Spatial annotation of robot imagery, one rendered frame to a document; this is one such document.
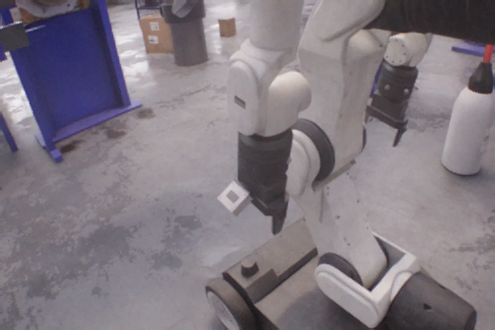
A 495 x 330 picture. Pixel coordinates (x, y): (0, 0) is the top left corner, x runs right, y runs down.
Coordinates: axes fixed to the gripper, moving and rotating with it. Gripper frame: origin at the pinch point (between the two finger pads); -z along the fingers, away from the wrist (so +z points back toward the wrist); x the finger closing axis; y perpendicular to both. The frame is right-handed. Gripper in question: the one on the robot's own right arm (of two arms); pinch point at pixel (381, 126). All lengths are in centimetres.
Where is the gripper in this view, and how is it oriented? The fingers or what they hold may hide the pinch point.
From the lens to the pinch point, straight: 95.0
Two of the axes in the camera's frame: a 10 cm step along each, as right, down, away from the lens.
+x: -6.4, -5.4, 5.5
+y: -7.7, 4.1, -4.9
